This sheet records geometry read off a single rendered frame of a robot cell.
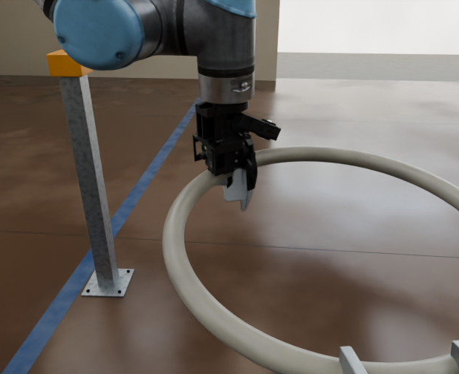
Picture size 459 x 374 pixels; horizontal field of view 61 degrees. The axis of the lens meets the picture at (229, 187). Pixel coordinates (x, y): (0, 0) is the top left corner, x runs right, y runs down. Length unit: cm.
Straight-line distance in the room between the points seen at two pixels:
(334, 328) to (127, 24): 156
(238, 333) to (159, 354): 129
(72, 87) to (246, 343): 133
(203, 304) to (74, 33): 33
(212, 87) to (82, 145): 112
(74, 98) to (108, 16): 116
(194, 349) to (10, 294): 95
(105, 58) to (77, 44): 3
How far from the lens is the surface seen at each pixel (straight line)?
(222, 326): 43
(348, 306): 194
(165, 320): 182
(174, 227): 55
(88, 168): 171
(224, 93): 61
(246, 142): 67
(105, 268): 196
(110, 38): 48
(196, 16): 60
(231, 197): 70
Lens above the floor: 128
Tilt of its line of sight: 27 degrees down
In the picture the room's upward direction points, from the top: straight up
